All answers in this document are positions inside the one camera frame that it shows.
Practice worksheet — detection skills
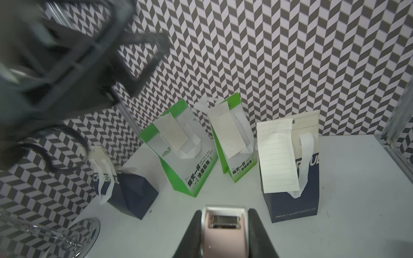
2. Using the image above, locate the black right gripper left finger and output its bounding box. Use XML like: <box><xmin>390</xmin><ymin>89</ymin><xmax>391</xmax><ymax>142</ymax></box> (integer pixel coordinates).
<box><xmin>173</xmin><ymin>210</ymin><xmax>202</xmax><ymax>258</ymax></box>

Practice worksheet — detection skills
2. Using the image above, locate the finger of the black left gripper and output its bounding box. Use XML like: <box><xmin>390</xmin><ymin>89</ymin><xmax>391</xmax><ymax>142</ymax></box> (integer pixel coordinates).
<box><xmin>110</xmin><ymin>32</ymin><xmax>170</xmax><ymax>97</ymax></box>

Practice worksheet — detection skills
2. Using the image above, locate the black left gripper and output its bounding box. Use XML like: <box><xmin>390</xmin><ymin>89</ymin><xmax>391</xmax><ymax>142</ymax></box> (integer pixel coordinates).
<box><xmin>1</xmin><ymin>1</ymin><xmax>136</xmax><ymax>129</ymax></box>

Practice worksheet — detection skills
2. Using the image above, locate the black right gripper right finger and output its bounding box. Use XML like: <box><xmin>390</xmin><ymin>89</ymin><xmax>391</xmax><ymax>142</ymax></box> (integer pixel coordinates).
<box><xmin>248</xmin><ymin>209</ymin><xmax>279</xmax><ymax>258</ymax></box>

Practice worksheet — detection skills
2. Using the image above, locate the small pink stapler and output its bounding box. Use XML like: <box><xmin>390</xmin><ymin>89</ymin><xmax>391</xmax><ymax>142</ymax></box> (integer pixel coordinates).
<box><xmin>201</xmin><ymin>205</ymin><xmax>250</xmax><ymax>258</ymax></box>

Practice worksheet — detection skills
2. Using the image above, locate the navy cream Cheerful bag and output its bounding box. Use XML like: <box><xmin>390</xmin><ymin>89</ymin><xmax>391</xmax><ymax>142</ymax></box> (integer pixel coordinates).
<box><xmin>257</xmin><ymin>111</ymin><xmax>319</xmax><ymax>223</ymax></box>
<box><xmin>88</xmin><ymin>146</ymin><xmax>159</xmax><ymax>220</ymax></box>

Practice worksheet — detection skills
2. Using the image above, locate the green white bag front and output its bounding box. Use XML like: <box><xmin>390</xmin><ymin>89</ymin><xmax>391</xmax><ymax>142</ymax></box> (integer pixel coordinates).
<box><xmin>139</xmin><ymin>99</ymin><xmax>218</xmax><ymax>197</ymax></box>

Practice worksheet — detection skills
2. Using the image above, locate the green white bag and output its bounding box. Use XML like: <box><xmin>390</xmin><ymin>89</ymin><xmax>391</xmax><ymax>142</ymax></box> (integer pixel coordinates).
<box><xmin>139</xmin><ymin>99</ymin><xmax>218</xmax><ymax>197</ymax></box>
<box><xmin>194</xmin><ymin>93</ymin><xmax>258</xmax><ymax>182</ymax></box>

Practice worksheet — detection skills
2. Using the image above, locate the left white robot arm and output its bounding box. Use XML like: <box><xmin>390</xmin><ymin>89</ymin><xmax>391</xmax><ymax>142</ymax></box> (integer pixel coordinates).
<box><xmin>1</xmin><ymin>1</ymin><xmax>170</xmax><ymax>174</ymax></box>

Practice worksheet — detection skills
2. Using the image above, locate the aluminium corner post left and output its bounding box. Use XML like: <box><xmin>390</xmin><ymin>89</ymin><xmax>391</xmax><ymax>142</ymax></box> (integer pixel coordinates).
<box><xmin>111</xmin><ymin>88</ymin><xmax>141</xmax><ymax>136</ymax></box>

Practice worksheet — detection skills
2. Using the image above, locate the aluminium corner post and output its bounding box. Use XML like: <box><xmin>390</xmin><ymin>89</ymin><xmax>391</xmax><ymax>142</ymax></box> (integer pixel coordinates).
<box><xmin>111</xmin><ymin>88</ymin><xmax>141</xmax><ymax>136</ymax></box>
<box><xmin>375</xmin><ymin>77</ymin><xmax>413</xmax><ymax>182</ymax></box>

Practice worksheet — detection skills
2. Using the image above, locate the silver wire stand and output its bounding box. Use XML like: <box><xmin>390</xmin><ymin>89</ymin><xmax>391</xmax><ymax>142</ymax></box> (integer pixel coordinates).
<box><xmin>1</xmin><ymin>211</ymin><xmax>101</xmax><ymax>258</ymax></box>

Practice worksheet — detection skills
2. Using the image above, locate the aluminium corner post right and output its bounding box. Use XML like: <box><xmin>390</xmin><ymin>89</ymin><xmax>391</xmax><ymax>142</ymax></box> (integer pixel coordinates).
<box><xmin>375</xmin><ymin>77</ymin><xmax>413</xmax><ymax>182</ymax></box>

